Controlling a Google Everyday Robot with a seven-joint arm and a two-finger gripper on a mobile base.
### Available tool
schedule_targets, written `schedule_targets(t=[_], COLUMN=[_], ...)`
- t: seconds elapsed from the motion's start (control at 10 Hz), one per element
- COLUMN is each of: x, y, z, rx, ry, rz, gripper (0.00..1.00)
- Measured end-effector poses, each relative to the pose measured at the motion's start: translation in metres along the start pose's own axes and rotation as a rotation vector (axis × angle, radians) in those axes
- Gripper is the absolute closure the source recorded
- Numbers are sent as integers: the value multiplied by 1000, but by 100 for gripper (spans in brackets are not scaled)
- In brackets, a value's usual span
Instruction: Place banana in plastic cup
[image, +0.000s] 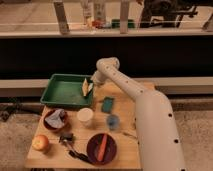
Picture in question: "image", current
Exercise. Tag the green plastic tray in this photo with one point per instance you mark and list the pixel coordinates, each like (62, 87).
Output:
(65, 91)

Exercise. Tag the black handled tool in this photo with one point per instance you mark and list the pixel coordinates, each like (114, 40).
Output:
(76, 154)

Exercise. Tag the small black toy car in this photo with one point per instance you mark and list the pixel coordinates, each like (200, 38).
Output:
(66, 137)

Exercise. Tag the orange carrot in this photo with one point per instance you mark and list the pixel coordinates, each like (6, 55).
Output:
(102, 148)

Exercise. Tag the dark red bowl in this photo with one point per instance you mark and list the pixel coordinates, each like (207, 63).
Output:
(48, 127)

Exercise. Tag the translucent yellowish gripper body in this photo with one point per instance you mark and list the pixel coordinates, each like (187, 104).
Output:
(90, 87)

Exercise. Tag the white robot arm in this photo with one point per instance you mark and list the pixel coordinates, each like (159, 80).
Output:
(159, 143)

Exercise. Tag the green container on shelf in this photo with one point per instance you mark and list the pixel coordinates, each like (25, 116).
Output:
(116, 23)

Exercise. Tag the black machine in background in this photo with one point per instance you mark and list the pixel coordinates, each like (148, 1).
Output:
(172, 11)

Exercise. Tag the peeled yellow banana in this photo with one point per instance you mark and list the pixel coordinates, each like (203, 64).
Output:
(85, 86)

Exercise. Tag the dark purple plate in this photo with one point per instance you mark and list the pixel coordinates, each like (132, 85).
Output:
(93, 147)

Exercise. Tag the crumpled grey white cloth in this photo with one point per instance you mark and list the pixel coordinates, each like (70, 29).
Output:
(56, 118)

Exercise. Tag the white plastic cup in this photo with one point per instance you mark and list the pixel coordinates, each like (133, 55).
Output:
(85, 116)

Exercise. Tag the blue plastic cup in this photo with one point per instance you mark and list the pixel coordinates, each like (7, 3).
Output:
(113, 122)

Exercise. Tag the red yellow apple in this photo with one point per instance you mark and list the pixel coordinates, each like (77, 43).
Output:
(40, 143)

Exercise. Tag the teal green sponge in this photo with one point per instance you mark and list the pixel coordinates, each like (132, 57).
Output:
(107, 105)

